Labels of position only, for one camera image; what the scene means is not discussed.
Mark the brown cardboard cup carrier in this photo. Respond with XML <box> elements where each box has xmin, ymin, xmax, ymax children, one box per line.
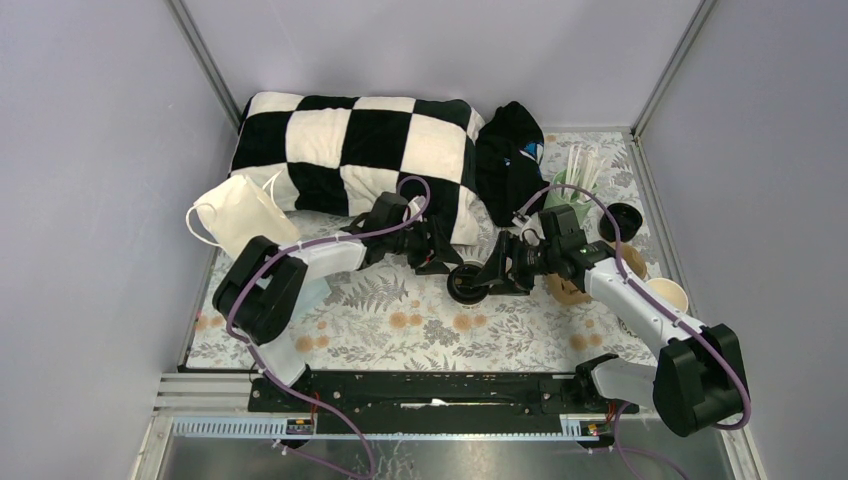
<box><xmin>545</xmin><ymin>244</ymin><xmax>648</xmax><ymax>306</ymax></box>

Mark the floral table mat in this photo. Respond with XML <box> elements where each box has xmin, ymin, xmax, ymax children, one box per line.
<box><xmin>179</xmin><ymin>132</ymin><xmax>668</xmax><ymax>372</ymax></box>

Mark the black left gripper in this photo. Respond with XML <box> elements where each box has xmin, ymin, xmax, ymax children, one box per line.
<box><xmin>384</xmin><ymin>214</ymin><xmax>463</xmax><ymax>274</ymax></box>

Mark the stack of black lids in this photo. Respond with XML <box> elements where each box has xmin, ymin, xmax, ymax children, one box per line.
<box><xmin>598</xmin><ymin>202</ymin><xmax>644</xmax><ymax>243</ymax></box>

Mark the light blue napkin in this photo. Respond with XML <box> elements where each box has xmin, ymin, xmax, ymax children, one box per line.
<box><xmin>292</xmin><ymin>278</ymin><xmax>331</xmax><ymax>320</ymax></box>

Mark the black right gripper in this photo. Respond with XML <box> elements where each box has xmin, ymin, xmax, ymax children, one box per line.
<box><xmin>471</xmin><ymin>230</ymin><xmax>560</xmax><ymax>297</ymax></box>

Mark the black white checkered pillow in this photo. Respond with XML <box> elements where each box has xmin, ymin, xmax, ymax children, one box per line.
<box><xmin>230</xmin><ymin>91</ymin><xmax>484</xmax><ymax>245</ymax></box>

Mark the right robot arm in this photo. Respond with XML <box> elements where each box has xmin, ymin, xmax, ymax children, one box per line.
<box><xmin>470</xmin><ymin>205</ymin><xmax>751</xmax><ymax>437</ymax></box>

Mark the green straw holder cup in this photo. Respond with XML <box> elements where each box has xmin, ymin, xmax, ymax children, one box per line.
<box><xmin>543</xmin><ymin>169</ymin><xmax>595</xmax><ymax>225</ymax></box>

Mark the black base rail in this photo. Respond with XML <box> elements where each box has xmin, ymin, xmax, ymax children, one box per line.
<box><xmin>248</xmin><ymin>370</ymin><xmax>621</xmax><ymax>435</ymax></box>

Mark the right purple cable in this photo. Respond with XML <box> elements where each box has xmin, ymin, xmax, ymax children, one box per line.
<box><xmin>516</xmin><ymin>183</ymin><xmax>753</xmax><ymax>480</ymax></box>

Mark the black cloth bundle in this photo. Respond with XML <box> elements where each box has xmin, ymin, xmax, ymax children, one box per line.
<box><xmin>475</xmin><ymin>101</ymin><xmax>548</xmax><ymax>227</ymax></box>

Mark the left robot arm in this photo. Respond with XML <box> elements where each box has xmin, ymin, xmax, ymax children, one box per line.
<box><xmin>212</xmin><ymin>192</ymin><xmax>463</xmax><ymax>411</ymax></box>

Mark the white paper bag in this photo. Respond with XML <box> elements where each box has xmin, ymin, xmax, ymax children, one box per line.
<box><xmin>185</xmin><ymin>174</ymin><xmax>300</xmax><ymax>260</ymax></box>

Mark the stack of paper cups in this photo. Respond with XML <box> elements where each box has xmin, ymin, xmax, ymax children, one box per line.
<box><xmin>616</xmin><ymin>277</ymin><xmax>689</xmax><ymax>338</ymax></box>

